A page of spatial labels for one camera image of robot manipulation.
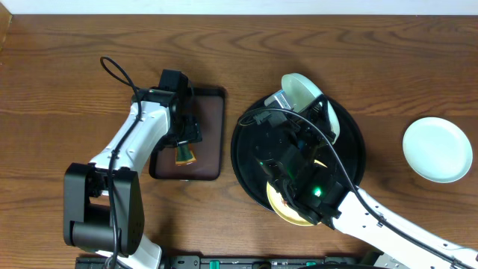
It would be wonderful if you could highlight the orange green scrub sponge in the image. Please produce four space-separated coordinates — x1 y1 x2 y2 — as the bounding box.
175 143 196 166

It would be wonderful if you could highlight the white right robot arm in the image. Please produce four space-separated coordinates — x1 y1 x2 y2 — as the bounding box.
254 105 477 268

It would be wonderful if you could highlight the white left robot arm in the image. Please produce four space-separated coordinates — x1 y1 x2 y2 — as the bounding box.
63 69 202 268

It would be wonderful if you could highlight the yellow plate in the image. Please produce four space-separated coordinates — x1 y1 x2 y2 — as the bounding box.
261 160 326 226

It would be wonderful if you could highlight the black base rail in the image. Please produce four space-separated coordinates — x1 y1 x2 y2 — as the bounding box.
74 254 374 269

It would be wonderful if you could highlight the light green plate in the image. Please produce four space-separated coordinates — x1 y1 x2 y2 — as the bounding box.
281 73 341 144

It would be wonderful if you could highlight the black rectangular tray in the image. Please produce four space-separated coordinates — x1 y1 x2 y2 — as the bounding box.
149 88 225 181

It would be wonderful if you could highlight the pale white plate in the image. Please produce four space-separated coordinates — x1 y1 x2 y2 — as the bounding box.
402 117 474 184

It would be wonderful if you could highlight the black round tray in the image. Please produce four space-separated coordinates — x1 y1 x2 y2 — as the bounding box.
231 98 366 211

